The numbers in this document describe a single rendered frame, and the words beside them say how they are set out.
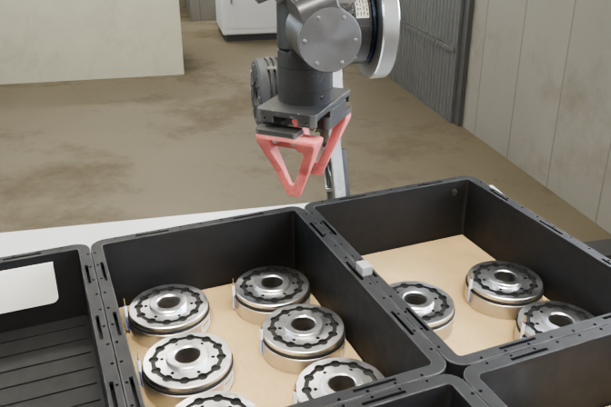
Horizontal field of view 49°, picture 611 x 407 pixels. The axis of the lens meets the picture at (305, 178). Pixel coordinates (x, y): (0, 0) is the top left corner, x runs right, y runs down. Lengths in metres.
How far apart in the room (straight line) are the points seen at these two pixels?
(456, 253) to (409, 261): 0.08
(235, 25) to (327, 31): 6.10
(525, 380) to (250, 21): 6.12
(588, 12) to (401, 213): 2.26
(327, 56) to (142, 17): 4.86
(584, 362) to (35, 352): 0.64
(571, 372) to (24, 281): 0.66
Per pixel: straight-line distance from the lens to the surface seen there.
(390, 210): 1.04
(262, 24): 6.71
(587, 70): 3.21
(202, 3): 7.88
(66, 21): 5.47
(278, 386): 0.80
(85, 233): 1.46
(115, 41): 5.47
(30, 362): 0.90
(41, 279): 0.93
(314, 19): 0.58
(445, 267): 1.04
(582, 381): 0.79
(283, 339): 0.82
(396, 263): 1.04
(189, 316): 0.87
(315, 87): 0.67
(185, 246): 0.94
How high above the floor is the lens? 1.35
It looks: 23 degrees down
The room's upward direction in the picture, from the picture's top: straight up
